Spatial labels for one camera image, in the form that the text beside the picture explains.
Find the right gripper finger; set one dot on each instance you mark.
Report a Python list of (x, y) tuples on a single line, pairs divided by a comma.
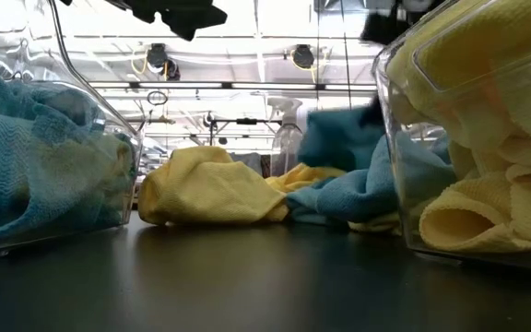
[(372, 113)]

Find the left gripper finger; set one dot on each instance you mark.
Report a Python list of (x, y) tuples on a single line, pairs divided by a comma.
[(196, 20)]

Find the clear plastic basket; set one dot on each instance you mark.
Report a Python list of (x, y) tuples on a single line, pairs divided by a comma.
[(385, 83), (16, 37)]

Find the clear spray bottle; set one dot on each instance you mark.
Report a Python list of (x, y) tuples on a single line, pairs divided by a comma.
[(286, 147)]

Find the black background stand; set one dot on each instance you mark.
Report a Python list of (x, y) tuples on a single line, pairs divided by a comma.
[(247, 121)]

